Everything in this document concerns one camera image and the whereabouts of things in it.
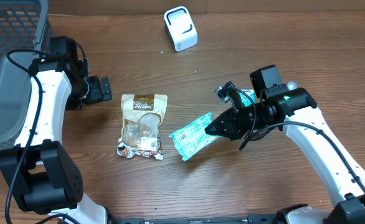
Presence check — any brown Pantree bag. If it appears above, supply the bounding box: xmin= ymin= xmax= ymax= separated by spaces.
xmin=117 ymin=94 xmax=168 ymax=153

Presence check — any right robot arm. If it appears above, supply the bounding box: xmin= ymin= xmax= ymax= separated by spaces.
xmin=205 ymin=65 xmax=365 ymax=223

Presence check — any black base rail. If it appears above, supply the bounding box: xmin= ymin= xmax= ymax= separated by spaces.
xmin=109 ymin=214 xmax=276 ymax=224

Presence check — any green wet wipes pack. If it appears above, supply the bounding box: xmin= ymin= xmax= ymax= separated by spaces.
xmin=169 ymin=113 xmax=219 ymax=161

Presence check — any colourful snack packet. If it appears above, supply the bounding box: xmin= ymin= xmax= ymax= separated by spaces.
xmin=116 ymin=144 xmax=164 ymax=161

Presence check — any grey plastic mesh basket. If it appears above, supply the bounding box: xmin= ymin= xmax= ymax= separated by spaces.
xmin=0 ymin=0 xmax=54 ymax=150

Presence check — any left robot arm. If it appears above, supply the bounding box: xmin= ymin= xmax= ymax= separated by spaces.
xmin=0 ymin=36 xmax=115 ymax=223

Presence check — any white barcode scanner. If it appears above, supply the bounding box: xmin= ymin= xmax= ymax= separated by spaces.
xmin=164 ymin=6 xmax=198 ymax=52

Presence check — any green Kleenex tissue pack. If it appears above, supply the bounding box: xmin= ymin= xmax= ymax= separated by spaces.
xmin=239 ymin=89 xmax=256 ymax=106

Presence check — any yellow Vim dish soap bottle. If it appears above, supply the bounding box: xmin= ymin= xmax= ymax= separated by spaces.
xmin=287 ymin=81 xmax=298 ymax=91

